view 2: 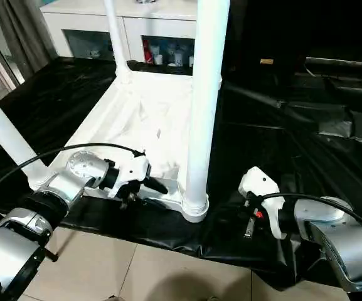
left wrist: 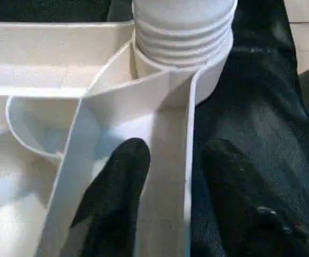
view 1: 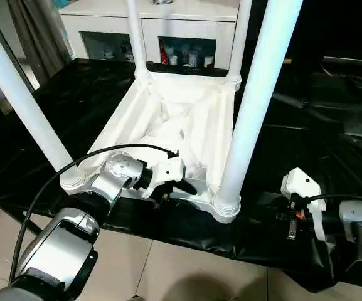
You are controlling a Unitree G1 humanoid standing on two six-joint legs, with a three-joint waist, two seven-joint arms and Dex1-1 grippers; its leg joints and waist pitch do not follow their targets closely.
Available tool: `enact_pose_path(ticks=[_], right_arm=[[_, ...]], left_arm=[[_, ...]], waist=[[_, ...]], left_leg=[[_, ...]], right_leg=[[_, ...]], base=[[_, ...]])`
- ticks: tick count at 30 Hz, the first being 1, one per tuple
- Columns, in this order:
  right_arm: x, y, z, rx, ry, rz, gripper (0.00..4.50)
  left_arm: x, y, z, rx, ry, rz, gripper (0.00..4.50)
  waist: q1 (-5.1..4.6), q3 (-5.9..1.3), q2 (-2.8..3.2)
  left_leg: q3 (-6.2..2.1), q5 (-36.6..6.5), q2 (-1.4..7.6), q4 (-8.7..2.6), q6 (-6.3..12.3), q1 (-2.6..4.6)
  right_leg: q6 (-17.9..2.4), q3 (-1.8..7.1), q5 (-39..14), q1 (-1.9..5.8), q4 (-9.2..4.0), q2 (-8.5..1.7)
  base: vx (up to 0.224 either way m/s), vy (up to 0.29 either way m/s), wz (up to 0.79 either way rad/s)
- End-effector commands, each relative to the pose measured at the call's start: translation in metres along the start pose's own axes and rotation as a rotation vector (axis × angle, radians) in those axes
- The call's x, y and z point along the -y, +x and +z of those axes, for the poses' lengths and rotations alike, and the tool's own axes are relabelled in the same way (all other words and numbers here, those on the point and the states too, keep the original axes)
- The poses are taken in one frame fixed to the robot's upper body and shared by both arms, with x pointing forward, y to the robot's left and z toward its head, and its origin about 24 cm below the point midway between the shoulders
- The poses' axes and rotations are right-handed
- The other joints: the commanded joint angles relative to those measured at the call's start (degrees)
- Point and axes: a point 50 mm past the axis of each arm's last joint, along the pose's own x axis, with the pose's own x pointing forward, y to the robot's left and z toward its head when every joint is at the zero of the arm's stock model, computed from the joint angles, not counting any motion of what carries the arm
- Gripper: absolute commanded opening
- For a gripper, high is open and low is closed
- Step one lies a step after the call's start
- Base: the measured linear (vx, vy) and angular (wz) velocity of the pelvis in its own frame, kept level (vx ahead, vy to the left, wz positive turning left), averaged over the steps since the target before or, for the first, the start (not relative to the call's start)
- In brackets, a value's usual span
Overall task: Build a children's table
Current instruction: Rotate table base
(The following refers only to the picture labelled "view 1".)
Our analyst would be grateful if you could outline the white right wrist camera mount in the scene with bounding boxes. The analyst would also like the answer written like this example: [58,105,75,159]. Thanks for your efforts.
[280,167,328,242]

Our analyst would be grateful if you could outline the white cabinet with glass doors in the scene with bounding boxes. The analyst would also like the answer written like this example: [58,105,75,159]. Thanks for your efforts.
[57,0,242,70]

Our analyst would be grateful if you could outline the black work table leg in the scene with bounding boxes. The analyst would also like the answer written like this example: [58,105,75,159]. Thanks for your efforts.
[10,209,43,236]

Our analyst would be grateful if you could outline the white plastic table leg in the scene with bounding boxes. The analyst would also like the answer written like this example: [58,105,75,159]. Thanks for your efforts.
[0,7,85,191]
[227,0,253,86]
[216,0,304,218]
[125,0,151,78]

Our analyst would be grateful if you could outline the white plastic table top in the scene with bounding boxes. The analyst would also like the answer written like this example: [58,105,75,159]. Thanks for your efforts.
[59,63,243,224]

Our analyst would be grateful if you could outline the long black bar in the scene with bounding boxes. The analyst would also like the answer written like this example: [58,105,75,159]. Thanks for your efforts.
[322,55,362,66]

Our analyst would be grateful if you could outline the grey curtain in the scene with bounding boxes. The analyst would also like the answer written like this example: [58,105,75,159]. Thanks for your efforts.
[7,0,74,80]

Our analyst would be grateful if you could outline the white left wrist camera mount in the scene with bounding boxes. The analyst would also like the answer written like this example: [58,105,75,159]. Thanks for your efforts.
[142,153,187,201]

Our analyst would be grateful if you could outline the small red item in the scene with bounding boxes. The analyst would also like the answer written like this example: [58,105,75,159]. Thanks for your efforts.
[159,43,169,66]

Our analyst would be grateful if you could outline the black mat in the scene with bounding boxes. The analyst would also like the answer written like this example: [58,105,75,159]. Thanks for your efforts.
[0,56,362,294]

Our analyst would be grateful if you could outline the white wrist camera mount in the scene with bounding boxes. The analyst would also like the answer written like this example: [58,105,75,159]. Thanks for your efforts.
[142,153,187,201]
[280,167,328,242]

